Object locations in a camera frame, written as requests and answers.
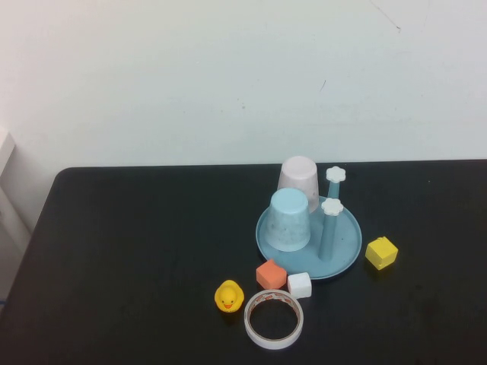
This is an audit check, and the light blue marbled cup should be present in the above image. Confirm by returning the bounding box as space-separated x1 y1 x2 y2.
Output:
265 189 310 253

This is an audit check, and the pink marbled cup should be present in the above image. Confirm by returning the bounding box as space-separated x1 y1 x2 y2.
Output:
276 155 320 215

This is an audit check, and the orange foam cube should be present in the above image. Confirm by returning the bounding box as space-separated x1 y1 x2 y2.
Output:
256 259 288 290

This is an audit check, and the yellow foam cube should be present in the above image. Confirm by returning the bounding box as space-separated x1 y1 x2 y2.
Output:
364 236 399 271

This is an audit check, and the white tape roll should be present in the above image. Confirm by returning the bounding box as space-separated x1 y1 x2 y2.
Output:
243 289 304 351

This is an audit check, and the white foam cube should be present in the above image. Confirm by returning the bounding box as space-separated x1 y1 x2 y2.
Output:
287 271 314 299

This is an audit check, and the blue cup stand with pegs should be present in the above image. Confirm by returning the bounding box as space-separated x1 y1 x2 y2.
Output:
255 165 364 281

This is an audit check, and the yellow rubber duck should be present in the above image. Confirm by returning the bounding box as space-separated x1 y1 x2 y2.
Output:
214 280 245 314

